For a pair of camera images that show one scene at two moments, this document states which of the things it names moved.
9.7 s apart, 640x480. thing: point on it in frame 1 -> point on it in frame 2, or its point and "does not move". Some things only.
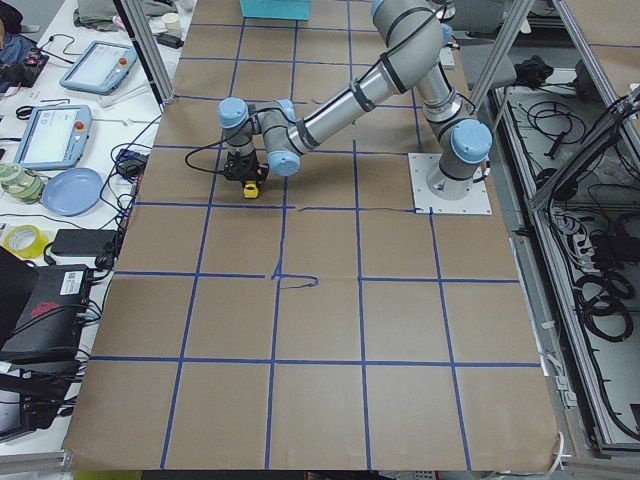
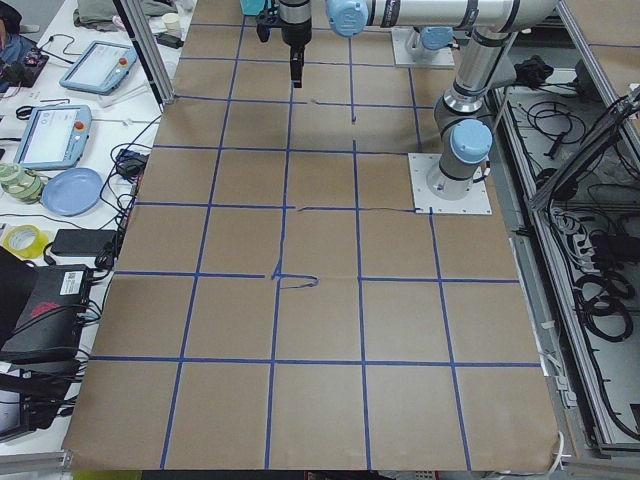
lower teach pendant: (54, 137) does not move
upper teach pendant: (100, 67) does not move
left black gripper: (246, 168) -> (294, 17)
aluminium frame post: (149, 48) does not move
